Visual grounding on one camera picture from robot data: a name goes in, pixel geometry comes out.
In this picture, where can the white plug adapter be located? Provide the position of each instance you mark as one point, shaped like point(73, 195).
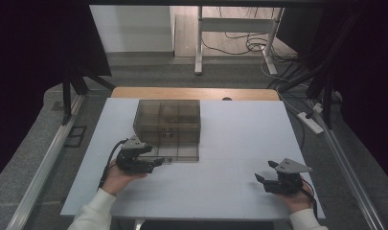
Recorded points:
point(318, 107)

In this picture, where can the white foam board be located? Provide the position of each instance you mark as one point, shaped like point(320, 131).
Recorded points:
point(246, 127)

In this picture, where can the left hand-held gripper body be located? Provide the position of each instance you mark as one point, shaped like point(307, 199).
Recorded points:
point(129, 163)

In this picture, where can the dark curtain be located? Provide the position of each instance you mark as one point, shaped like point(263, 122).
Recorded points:
point(22, 80)
point(373, 80)

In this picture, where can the white power strip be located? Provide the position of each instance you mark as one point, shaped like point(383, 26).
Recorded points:
point(311, 124)

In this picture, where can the black metal stand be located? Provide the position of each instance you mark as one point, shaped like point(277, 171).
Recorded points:
point(327, 108)
point(66, 102)

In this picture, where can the pale round item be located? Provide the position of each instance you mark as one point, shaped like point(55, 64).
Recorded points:
point(169, 112)

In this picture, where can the person's left hand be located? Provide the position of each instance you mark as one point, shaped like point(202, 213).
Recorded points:
point(116, 180)

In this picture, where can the wooden table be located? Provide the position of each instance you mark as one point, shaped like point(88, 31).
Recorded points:
point(182, 93)

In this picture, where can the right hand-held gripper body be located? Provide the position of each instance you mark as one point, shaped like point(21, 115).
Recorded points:
point(287, 184)

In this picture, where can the white cabinet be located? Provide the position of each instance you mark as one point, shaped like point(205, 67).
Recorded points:
point(131, 28)

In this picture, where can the brown transparent drawer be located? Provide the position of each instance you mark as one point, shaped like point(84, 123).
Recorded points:
point(150, 129)
point(182, 151)

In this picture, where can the person's right hand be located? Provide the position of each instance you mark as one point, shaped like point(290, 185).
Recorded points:
point(300, 201)

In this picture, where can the white table leg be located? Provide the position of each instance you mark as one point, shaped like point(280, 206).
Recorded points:
point(138, 225)

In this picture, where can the white desk frame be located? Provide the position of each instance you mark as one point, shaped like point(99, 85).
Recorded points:
point(236, 24)

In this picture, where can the aluminium rail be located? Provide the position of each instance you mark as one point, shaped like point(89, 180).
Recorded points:
point(348, 172)
point(44, 169)

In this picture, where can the brown transparent drawer box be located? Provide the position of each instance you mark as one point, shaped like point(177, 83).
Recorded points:
point(150, 111)

